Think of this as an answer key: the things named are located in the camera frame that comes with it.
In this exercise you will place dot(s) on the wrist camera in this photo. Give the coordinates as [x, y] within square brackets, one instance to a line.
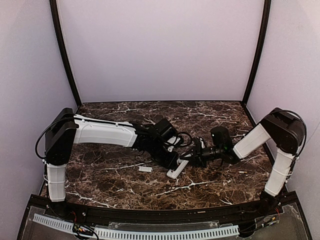
[199, 143]
[174, 142]

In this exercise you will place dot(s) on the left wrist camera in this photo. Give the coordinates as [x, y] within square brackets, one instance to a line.
[174, 142]

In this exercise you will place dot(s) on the black frame post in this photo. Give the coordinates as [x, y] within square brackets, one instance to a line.
[63, 51]
[258, 51]

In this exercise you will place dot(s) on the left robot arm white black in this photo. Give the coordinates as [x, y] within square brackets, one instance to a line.
[68, 129]

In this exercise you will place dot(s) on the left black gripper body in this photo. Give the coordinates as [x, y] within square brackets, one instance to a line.
[171, 161]

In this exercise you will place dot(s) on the white slotted cable duct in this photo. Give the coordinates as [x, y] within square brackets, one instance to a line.
[128, 231]

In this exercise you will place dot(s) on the right black frame post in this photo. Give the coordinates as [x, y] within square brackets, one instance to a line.
[258, 51]

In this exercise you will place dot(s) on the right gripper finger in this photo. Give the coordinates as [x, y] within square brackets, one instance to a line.
[191, 160]
[189, 154]

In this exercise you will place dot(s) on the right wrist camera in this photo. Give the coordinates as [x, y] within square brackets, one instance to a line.
[199, 143]

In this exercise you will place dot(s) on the white battery cover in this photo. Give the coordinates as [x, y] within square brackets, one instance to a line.
[145, 169]

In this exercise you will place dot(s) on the black front rail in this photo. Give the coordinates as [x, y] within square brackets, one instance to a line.
[239, 213]

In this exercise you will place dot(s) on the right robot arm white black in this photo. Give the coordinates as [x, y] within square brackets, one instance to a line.
[286, 128]

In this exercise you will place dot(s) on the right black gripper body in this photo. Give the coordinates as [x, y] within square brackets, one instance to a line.
[198, 152]

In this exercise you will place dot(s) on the white remote control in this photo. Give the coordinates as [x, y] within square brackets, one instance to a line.
[173, 174]

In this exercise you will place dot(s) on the left black frame post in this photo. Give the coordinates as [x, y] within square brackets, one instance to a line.
[63, 51]

